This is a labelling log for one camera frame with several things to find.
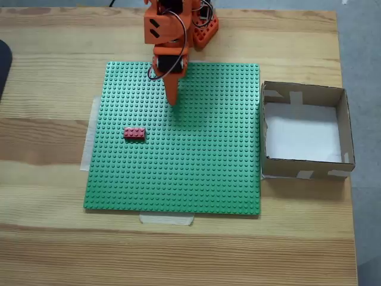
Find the flat black object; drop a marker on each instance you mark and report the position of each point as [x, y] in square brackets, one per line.
[4, 68]

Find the brown cardboard box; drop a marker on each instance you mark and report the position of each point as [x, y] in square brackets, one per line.
[279, 170]

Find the white paper sheet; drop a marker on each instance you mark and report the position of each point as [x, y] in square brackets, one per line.
[300, 134]

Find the red lego block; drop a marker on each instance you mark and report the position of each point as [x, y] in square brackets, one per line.
[134, 134]

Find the green lego baseplate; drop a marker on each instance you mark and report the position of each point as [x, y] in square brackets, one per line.
[178, 164]

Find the translucent masking tape strip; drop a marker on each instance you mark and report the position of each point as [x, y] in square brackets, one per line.
[86, 149]
[201, 61]
[166, 220]

